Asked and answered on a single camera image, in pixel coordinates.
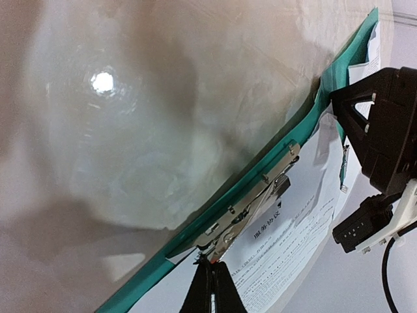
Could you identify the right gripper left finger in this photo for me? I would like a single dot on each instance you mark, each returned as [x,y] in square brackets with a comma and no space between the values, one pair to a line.
[198,298]

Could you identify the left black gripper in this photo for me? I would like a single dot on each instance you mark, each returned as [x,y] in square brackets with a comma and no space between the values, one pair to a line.
[378,115]

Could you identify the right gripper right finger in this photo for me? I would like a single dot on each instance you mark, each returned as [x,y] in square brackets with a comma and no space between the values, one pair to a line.
[226,297]

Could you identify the printed paper sheet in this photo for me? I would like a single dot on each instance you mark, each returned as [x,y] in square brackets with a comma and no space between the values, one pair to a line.
[373,58]
[271,252]

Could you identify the folder cover metal clip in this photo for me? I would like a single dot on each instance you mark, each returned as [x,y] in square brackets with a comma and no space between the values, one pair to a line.
[218,238]

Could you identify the folder spine metal clip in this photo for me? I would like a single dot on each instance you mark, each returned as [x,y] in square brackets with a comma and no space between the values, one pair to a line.
[343,170]

